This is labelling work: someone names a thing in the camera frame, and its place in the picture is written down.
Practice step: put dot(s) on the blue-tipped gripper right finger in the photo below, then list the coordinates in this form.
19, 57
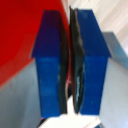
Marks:
95, 63

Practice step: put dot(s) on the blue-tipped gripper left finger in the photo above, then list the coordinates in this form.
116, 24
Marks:
48, 66

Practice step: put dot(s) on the red plastic cup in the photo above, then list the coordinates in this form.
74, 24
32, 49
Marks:
20, 33

